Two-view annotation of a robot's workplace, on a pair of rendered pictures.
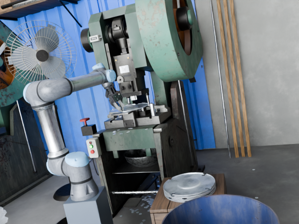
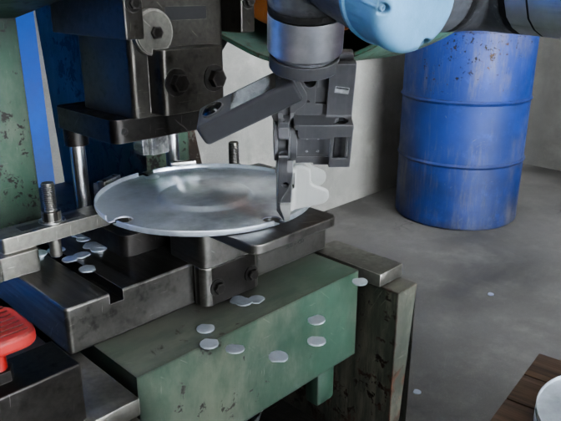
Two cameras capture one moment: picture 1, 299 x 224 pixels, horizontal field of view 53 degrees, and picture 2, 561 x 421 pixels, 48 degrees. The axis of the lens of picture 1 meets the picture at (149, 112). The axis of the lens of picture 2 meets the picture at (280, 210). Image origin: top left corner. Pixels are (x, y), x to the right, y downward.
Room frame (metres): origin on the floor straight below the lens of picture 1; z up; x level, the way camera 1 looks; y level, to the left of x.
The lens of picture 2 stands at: (1.76, 0.84, 1.05)
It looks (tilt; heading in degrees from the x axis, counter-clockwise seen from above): 20 degrees down; 293
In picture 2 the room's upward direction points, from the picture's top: straight up
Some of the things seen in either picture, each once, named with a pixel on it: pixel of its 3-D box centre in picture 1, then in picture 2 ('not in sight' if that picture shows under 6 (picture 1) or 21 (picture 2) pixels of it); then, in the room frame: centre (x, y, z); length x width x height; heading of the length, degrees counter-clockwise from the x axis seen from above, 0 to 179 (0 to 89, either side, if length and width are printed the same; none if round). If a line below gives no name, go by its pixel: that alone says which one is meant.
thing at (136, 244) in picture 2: (137, 112); (153, 215); (2.29, 0.09, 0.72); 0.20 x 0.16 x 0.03; 68
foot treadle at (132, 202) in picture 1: (144, 190); not in sight; (2.16, 0.14, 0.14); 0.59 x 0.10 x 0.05; 158
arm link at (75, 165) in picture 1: (77, 165); not in sight; (1.54, 0.43, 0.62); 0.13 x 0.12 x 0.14; 54
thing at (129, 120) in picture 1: (128, 118); (230, 250); (2.13, 0.16, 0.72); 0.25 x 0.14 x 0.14; 158
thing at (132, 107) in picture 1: (129, 107); (205, 194); (2.17, 0.14, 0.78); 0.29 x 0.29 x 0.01
